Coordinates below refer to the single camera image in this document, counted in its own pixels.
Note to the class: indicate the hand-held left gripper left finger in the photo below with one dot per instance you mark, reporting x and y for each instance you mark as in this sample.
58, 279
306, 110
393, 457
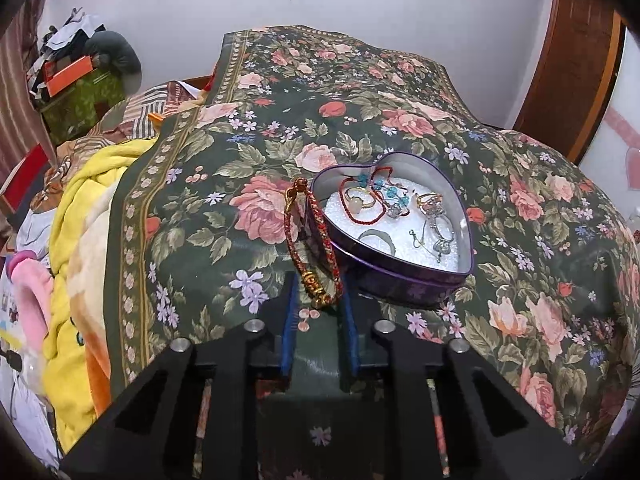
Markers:
287, 340

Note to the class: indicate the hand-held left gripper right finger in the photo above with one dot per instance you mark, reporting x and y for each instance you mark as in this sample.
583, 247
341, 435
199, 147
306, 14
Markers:
350, 340

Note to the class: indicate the purple heart-shaped tin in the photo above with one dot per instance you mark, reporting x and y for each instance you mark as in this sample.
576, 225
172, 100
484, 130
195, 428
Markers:
400, 280

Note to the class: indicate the green floral cloth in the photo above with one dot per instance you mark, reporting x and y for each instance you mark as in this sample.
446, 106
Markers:
210, 200

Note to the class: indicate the cream orange fleece blanket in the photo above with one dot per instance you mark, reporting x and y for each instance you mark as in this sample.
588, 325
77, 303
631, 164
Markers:
90, 260

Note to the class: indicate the yellow fleece blanket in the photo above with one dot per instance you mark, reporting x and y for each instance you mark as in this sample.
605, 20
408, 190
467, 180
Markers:
90, 180

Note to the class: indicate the pink plush toy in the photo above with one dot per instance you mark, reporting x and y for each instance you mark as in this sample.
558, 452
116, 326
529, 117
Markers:
32, 295

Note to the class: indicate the striped patchwork quilt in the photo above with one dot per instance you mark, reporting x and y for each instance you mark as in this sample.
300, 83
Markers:
150, 105

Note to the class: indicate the red cardboard box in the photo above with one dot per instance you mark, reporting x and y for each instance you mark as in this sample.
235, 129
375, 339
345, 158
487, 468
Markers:
22, 180

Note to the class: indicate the green patterned box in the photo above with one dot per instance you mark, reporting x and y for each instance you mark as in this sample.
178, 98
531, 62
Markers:
80, 105

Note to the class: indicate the orange box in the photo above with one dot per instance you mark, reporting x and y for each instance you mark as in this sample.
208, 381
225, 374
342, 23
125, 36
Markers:
67, 74

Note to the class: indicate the brown wooden door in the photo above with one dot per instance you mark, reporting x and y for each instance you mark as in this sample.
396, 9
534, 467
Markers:
565, 60

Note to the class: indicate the striped brown curtain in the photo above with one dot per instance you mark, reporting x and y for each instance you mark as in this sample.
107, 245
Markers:
20, 85

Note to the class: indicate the black white clutter pile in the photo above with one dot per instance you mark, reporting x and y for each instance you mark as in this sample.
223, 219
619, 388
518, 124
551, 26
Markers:
67, 32

